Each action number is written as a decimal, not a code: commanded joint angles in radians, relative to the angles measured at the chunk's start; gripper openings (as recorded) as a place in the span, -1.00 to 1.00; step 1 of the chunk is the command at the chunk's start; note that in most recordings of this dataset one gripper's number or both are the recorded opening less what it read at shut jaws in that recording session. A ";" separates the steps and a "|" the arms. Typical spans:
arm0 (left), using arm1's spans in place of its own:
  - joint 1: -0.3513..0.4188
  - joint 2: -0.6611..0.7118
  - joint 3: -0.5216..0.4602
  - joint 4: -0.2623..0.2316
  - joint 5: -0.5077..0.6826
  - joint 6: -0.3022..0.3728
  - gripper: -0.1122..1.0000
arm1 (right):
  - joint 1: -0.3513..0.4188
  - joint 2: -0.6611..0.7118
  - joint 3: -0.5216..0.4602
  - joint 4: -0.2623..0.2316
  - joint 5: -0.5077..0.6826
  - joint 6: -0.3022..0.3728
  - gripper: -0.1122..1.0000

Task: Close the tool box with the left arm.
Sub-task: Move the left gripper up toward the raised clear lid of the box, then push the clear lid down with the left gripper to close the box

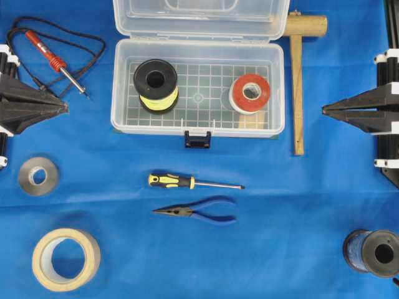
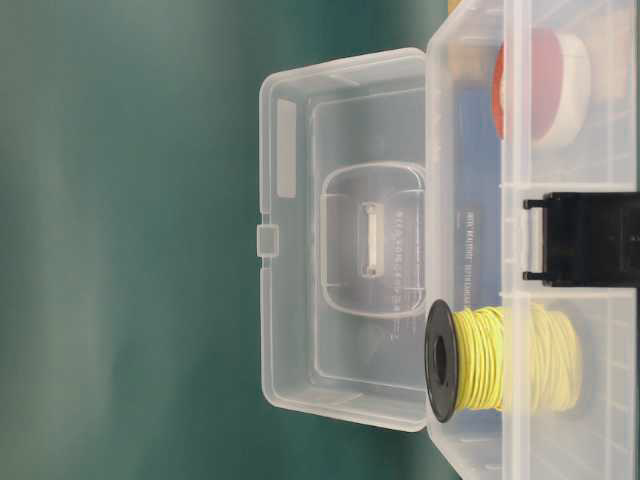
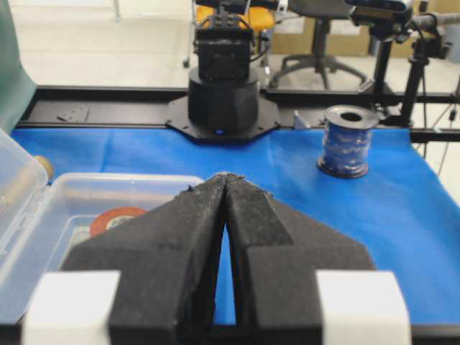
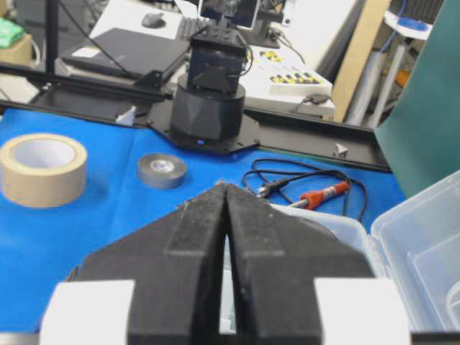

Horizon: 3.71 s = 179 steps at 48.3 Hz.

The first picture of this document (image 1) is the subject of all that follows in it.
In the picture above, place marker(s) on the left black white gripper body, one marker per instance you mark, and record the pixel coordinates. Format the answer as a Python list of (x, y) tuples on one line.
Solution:
[(9, 65)]

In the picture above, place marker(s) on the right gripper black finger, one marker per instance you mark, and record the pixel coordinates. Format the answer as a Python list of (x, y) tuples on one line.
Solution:
[(370, 121), (383, 96)]

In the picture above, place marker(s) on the yellow black screwdriver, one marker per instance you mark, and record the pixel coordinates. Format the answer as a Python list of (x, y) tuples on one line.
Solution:
[(167, 181)]

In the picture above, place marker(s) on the yellow wire spool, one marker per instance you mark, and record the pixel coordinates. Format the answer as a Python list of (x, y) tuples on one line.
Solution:
[(155, 81)]

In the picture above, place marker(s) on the red tape roll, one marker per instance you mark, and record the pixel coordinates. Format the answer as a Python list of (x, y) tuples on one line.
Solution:
[(249, 94)]

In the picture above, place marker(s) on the beige masking tape roll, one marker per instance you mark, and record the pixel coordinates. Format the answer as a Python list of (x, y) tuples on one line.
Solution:
[(65, 259)]

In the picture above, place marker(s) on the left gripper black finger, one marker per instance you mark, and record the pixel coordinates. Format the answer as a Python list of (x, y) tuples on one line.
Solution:
[(14, 90), (14, 120)]

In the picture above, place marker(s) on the clear plastic tool box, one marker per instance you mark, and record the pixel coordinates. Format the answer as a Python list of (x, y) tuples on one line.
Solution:
[(210, 44)]

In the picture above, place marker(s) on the dark blue box latch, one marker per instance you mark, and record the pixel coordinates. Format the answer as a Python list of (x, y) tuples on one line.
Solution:
[(197, 141)]

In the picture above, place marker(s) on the wooden mallet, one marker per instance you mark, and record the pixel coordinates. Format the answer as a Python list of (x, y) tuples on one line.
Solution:
[(297, 27)]

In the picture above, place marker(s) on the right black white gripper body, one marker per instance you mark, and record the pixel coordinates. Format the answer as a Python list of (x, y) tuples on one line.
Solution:
[(387, 74)]

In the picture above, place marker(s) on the black metal frame post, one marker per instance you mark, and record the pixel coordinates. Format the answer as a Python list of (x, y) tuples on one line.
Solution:
[(391, 16)]

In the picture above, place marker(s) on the grey tape roll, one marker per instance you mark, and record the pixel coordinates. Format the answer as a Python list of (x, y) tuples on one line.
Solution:
[(38, 176)]

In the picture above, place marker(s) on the red soldering iron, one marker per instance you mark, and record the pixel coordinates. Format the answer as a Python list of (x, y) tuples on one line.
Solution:
[(55, 62)]

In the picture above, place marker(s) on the blue wire spool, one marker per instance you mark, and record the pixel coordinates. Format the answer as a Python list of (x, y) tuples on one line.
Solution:
[(374, 252)]

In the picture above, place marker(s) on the blue table cloth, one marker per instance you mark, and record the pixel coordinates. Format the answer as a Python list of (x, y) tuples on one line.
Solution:
[(279, 237)]

